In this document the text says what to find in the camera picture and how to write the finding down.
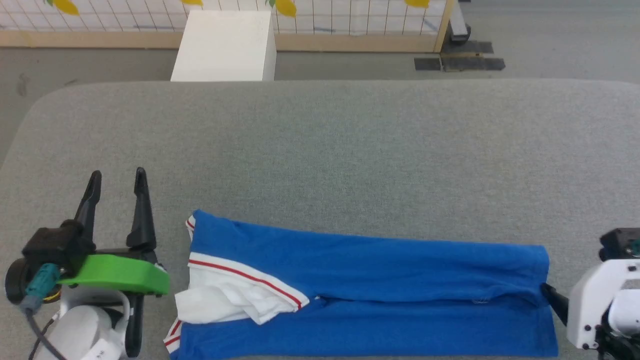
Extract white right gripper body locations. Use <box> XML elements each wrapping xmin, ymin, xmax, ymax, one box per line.
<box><xmin>566</xmin><ymin>258</ymin><xmax>640</xmax><ymax>351</ymax></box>

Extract white box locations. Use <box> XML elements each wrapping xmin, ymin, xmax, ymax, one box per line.
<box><xmin>170</xmin><ymin>10</ymin><xmax>277</xmax><ymax>82</ymax></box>

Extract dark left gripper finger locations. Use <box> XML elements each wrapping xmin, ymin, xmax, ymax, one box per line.
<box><xmin>125</xmin><ymin>167</ymin><xmax>159</xmax><ymax>254</ymax></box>
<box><xmin>73</xmin><ymin>170</ymin><xmax>103</xmax><ymax>240</ymax></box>

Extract lemon print partition screen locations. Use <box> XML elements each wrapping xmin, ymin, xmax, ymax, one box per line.
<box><xmin>0</xmin><ymin>0</ymin><xmax>456</xmax><ymax>54</ymax></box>

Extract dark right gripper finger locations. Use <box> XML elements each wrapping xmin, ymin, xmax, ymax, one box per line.
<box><xmin>540</xmin><ymin>282</ymin><xmax>570</xmax><ymax>327</ymax></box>

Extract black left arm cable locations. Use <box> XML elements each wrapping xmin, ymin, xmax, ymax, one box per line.
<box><xmin>24</xmin><ymin>307</ymin><xmax>68</xmax><ymax>360</ymax></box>

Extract blue garment white red trim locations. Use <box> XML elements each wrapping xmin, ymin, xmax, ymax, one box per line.
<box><xmin>163</xmin><ymin>209</ymin><xmax>560</xmax><ymax>360</ymax></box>

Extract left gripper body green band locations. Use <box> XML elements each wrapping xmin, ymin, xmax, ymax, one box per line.
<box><xmin>56</xmin><ymin>247</ymin><xmax>171</xmax><ymax>359</ymax></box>

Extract large black floor mat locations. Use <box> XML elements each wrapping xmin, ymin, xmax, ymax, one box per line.
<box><xmin>440</xmin><ymin>40</ymin><xmax>506</xmax><ymax>72</ymax></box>

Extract grey metal stand foot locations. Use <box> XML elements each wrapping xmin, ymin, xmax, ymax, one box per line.
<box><xmin>447</xmin><ymin>0</ymin><xmax>471</xmax><ymax>44</ymax></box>

